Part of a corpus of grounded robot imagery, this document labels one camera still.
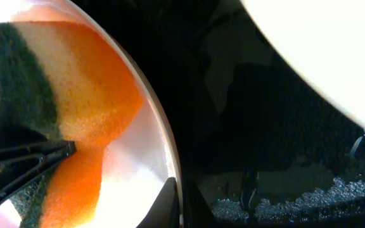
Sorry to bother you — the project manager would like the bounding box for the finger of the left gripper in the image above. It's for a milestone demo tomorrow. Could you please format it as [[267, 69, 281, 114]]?
[[0, 127, 75, 205]]

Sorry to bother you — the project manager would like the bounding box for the round black serving tray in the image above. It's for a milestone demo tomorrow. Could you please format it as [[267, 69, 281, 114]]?
[[77, 1, 365, 227]]

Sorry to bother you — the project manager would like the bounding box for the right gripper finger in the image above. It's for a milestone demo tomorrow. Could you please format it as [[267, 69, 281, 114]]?
[[137, 177, 180, 228]]

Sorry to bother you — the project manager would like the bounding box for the white plate with sauce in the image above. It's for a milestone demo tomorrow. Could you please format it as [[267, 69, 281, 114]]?
[[0, 0, 183, 227]]

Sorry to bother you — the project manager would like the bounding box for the orange green scrub sponge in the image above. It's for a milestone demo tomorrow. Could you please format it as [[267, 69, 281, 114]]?
[[0, 21, 143, 227]]

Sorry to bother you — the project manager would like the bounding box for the cream plate with sauce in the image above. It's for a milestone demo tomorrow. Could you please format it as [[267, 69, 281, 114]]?
[[241, 0, 365, 128]]

